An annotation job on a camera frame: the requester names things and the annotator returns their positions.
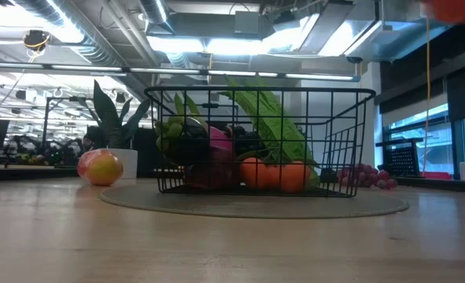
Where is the pink dragon fruit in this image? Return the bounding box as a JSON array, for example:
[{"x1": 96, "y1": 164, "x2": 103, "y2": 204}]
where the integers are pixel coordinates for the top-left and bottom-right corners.
[{"x1": 172, "y1": 92, "x2": 235, "y2": 162}]

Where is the black grape bunch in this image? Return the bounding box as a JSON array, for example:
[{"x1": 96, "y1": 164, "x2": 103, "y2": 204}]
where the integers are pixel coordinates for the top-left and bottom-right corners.
[{"x1": 231, "y1": 124, "x2": 267, "y2": 156}]

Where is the dark red round fruit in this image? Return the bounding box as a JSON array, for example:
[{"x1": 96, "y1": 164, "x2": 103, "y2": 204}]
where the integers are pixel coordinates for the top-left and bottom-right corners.
[{"x1": 184, "y1": 156, "x2": 241, "y2": 190}]

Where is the red yellow mango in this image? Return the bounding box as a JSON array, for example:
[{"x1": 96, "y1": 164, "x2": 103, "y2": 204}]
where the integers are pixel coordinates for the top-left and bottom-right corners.
[{"x1": 77, "y1": 148, "x2": 124, "y2": 187}]

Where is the pink-purple grape bunch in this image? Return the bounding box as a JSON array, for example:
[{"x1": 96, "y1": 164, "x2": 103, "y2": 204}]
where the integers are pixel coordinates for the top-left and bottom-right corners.
[{"x1": 336, "y1": 163, "x2": 398, "y2": 190}]

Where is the round grey mat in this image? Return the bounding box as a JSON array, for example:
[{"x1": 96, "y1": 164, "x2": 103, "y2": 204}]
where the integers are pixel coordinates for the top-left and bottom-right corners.
[{"x1": 98, "y1": 182, "x2": 410, "y2": 220}]

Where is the ceiling light panel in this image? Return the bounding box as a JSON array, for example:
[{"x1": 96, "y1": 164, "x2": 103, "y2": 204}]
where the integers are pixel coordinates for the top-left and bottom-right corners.
[{"x1": 145, "y1": 35, "x2": 308, "y2": 56}]

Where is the rig light bar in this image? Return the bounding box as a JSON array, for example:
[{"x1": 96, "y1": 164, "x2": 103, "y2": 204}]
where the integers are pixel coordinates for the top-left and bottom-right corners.
[{"x1": 0, "y1": 61, "x2": 361, "y2": 83}]

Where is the potted plant white pot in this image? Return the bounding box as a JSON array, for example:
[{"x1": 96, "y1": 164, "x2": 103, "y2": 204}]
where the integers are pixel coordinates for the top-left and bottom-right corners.
[{"x1": 76, "y1": 79, "x2": 153, "y2": 180}]

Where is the black perforated cart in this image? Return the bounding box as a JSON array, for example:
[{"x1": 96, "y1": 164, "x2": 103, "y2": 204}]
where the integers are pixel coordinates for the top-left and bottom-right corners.
[{"x1": 375, "y1": 137, "x2": 425, "y2": 178}]

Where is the red flat object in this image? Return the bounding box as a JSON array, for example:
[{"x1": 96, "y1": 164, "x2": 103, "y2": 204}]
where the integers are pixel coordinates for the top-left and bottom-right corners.
[{"x1": 423, "y1": 171, "x2": 453, "y2": 181}]

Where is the black round ceiling device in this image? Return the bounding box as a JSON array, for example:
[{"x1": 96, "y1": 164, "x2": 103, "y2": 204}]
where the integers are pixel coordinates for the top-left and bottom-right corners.
[{"x1": 22, "y1": 29, "x2": 51, "y2": 51}]

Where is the black wire basket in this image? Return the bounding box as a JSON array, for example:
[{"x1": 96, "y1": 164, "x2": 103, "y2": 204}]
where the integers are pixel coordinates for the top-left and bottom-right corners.
[{"x1": 143, "y1": 85, "x2": 377, "y2": 199}]

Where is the silver spiral ceiling duct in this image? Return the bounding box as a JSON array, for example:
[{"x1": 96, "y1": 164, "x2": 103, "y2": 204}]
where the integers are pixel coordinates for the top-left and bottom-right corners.
[{"x1": 15, "y1": 0, "x2": 150, "y2": 91}]

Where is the black background frame stand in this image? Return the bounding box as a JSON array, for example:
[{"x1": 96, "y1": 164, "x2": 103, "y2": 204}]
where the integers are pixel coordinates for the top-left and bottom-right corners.
[{"x1": 41, "y1": 96, "x2": 95, "y2": 147}]

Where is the yellow hanging cable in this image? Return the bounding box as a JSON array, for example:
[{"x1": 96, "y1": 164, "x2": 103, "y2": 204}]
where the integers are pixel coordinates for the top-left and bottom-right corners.
[{"x1": 423, "y1": 17, "x2": 432, "y2": 176}]

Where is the black aluminium table frame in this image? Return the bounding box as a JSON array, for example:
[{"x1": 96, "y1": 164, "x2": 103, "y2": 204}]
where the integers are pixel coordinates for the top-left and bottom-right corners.
[{"x1": 0, "y1": 164, "x2": 465, "y2": 194}]

